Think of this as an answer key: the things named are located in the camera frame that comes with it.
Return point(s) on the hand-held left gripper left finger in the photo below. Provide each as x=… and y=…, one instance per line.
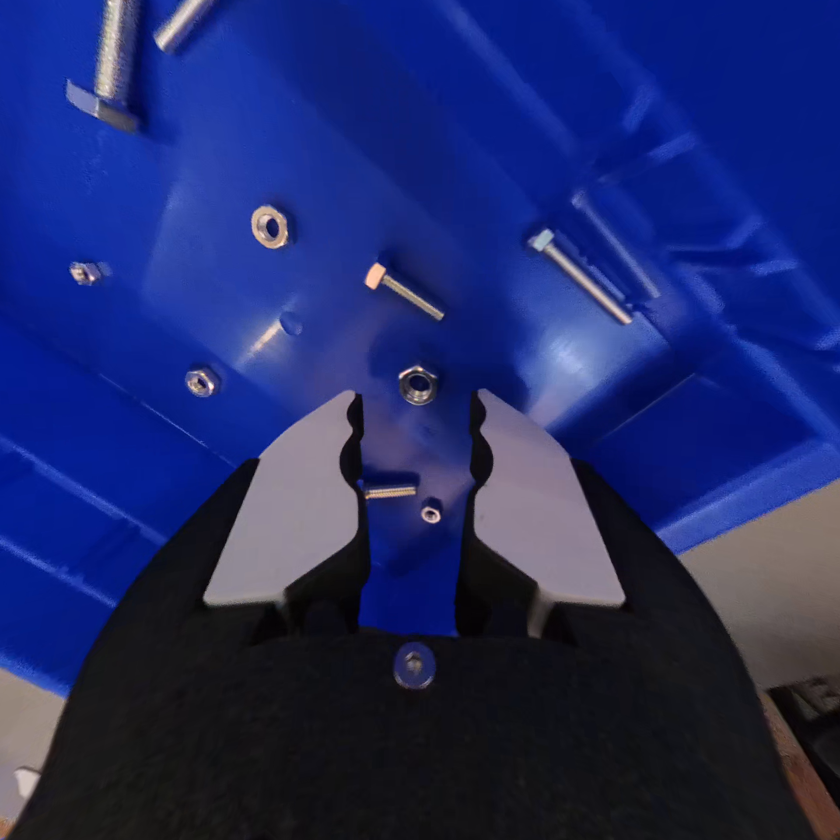
x=282, y=525

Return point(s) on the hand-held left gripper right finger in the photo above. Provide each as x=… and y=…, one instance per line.
x=551, y=525

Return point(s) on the silver hex nut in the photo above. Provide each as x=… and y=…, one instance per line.
x=424, y=509
x=82, y=272
x=256, y=226
x=404, y=385
x=189, y=381

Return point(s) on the blue plastic bin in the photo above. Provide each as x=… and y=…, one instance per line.
x=525, y=131

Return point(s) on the grey desk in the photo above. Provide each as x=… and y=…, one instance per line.
x=775, y=591

